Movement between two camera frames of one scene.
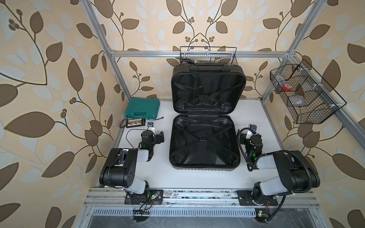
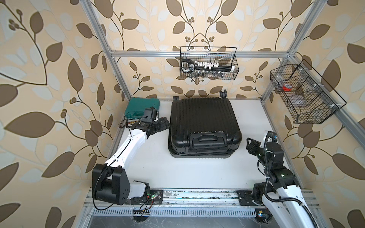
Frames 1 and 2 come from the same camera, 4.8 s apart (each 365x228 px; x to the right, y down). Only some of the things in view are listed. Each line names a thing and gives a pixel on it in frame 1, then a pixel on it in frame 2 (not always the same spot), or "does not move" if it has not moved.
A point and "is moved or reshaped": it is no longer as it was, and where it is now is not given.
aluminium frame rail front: x=115 y=198 does not move
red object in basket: x=287 y=87 does not move
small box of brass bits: x=135 y=122 does not move
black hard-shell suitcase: x=206 y=99 is moved or reshaped
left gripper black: x=158 y=138 → x=164 y=123
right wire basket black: x=307 y=97 does not move
